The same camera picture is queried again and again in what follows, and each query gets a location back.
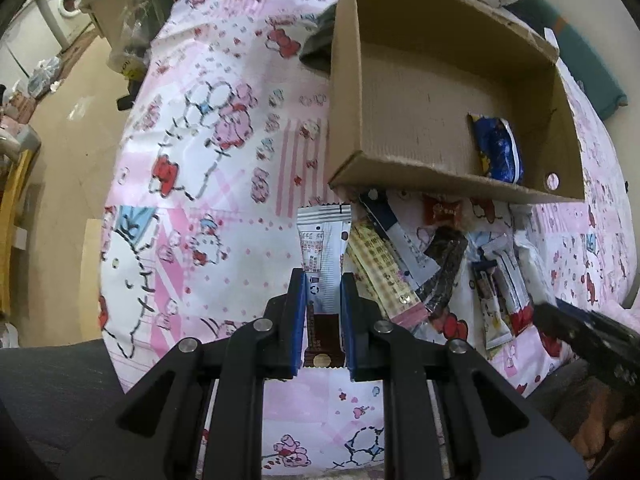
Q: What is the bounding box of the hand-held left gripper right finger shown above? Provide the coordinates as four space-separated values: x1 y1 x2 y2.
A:
341 273 589 480

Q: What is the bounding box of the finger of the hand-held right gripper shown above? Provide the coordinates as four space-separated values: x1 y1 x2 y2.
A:
532 303 640 401
554 298 640 356

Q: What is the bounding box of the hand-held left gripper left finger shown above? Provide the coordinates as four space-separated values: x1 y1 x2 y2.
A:
60 268 307 480

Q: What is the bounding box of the white snack packet red end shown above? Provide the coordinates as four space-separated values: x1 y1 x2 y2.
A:
482 240 534 336

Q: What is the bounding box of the yellow checked snack bar packet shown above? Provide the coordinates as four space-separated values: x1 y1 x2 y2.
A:
347 220 430 332

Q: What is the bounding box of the white and brown snack packet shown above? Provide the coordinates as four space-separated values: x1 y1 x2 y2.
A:
296 203 352 369

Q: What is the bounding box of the white cartoon print snack packet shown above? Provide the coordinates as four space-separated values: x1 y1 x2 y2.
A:
472 259 512 352

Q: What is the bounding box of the white and navy snack packet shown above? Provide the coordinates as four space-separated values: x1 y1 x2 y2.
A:
359 189 442 283

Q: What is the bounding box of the cardboard box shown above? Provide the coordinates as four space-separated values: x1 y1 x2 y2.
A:
326 0 586 206

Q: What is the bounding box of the person's right hand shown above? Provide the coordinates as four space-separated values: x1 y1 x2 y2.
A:
572 400 637 463

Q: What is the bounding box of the white plastic packet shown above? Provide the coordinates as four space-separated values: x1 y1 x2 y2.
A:
512 229 557 307

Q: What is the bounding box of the dark brown snack packet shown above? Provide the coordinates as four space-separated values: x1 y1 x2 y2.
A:
414 226 469 317

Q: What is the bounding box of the red wrapped candy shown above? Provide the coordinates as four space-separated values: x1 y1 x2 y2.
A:
421 195 465 227

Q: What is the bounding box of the pink printed blanket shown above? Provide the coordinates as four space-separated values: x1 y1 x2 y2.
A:
99 0 640 476

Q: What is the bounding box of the blue snack bag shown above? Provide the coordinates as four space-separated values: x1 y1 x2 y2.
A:
467 112 525 184

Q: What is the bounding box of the cardboard sheet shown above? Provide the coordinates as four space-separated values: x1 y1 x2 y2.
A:
81 217 107 347

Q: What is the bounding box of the dark grey cloth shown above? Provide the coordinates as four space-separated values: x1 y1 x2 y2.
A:
0 338 128 480

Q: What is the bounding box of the teal cushion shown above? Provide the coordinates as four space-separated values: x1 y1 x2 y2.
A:
504 0 629 122

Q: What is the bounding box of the yellow wooden rack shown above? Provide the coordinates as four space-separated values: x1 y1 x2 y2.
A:
0 127 42 313

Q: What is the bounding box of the clear plastic bag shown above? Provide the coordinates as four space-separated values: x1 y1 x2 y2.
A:
106 34 152 80

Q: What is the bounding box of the white plastic bag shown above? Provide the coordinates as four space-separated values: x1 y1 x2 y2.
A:
26 56 64 95

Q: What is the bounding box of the beige box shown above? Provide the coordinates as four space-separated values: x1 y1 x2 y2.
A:
80 0 133 42

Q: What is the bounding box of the white cabinet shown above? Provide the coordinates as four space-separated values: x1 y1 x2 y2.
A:
0 7 62 91

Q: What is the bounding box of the white washing machine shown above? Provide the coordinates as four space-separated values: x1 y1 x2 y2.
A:
41 0 95 45

